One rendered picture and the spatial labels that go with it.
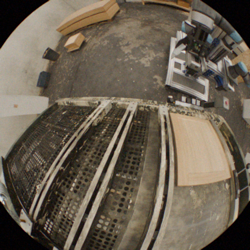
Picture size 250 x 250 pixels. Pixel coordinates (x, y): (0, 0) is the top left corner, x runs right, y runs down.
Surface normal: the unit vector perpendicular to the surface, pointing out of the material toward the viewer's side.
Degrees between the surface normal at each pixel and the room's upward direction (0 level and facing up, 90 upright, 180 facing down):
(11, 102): 90
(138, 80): 0
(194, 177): 57
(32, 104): 90
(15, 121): 90
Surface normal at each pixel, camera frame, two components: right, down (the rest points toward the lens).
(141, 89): -0.25, 0.11
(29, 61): 0.94, 0.29
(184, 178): -0.04, -0.76
